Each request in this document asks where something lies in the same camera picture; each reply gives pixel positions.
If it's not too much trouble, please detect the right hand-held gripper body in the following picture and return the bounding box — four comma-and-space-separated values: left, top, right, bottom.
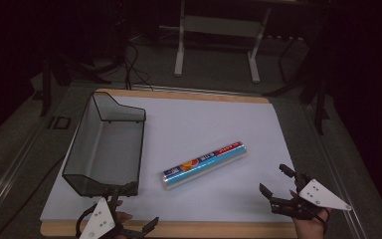
270, 178, 352, 221

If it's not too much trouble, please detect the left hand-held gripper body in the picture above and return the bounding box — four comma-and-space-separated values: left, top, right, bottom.
75, 197, 145, 239

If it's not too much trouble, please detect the black wire mesh basket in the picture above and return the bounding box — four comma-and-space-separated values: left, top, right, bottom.
61, 92, 147, 198

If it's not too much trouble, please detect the blue cling film roll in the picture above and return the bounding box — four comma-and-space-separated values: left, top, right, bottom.
160, 140, 248, 191

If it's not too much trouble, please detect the person's left hand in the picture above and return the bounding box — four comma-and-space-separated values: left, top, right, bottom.
111, 199, 134, 239

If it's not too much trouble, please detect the person's right hand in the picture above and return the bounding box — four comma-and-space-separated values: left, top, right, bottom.
288, 189, 331, 239

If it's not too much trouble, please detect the black stand leg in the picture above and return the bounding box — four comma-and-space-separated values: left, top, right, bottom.
262, 33, 331, 136
39, 49, 112, 118

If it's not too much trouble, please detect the white metal stand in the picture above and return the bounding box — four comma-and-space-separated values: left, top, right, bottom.
173, 0, 273, 85

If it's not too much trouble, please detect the black cable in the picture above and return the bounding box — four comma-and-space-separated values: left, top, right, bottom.
120, 41, 154, 92

